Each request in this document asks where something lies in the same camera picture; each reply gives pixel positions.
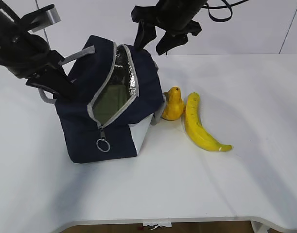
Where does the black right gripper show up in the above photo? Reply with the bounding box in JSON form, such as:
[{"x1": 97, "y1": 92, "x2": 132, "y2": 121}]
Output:
[{"x1": 131, "y1": 0, "x2": 207, "y2": 55}]

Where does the navy blue lunch bag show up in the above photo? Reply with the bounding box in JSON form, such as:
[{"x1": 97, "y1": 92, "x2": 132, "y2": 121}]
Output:
[{"x1": 42, "y1": 35, "x2": 164, "y2": 164}]

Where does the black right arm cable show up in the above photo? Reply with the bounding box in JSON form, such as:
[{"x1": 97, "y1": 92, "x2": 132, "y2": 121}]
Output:
[{"x1": 201, "y1": 0, "x2": 251, "y2": 23}]

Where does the green lidded glass container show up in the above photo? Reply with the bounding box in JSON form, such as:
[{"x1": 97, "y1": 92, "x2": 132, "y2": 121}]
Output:
[{"x1": 92, "y1": 84, "x2": 129, "y2": 124}]

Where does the yellow banana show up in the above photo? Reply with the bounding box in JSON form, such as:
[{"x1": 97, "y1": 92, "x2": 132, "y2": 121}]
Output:
[{"x1": 184, "y1": 92, "x2": 232, "y2": 152}]

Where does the yellow pear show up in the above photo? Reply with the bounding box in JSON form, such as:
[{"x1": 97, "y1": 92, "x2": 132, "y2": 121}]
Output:
[{"x1": 161, "y1": 86, "x2": 185, "y2": 121}]

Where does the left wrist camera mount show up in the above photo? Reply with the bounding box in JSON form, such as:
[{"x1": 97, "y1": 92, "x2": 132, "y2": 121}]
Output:
[{"x1": 18, "y1": 4, "x2": 61, "y2": 33}]

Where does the white table leg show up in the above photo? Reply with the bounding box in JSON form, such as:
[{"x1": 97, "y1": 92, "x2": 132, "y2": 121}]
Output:
[{"x1": 251, "y1": 221, "x2": 270, "y2": 233}]

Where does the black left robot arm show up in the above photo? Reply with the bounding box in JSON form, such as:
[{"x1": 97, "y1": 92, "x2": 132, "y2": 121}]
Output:
[{"x1": 0, "y1": 0, "x2": 76, "y2": 100}]

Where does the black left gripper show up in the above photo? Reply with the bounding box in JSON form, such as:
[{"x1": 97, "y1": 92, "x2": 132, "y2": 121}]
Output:
[{"x1": 0, "y1": 33, "x2": 76, "y2": 100}]

